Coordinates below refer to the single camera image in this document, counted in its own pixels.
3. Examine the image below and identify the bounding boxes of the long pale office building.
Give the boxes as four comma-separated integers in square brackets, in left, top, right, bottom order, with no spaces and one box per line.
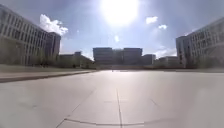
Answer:
[0,3,62,67]

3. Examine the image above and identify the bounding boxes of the raised paved platform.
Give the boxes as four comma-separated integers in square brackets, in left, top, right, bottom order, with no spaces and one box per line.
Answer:
[0,64,96,80]

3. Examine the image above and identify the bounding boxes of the grey paved plaza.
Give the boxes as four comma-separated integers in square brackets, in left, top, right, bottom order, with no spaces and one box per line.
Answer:
[0,69,224,128]

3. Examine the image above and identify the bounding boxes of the low grey step kerb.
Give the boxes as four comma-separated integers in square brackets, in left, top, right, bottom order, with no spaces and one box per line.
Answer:
[0,70,98,84]

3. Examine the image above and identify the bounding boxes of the dark central block building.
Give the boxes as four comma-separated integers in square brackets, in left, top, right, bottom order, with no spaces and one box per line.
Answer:
[92,46,157,70]

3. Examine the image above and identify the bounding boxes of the pale multi-storey building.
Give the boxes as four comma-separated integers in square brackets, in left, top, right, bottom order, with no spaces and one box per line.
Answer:
[175,17,224,69]

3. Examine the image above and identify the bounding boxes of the low pale building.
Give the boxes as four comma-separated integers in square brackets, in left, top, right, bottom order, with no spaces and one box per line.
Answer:
[153,55,180,69]

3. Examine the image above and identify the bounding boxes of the low dark-roofed building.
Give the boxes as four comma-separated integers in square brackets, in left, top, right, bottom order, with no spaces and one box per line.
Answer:
[58,51,95,70]

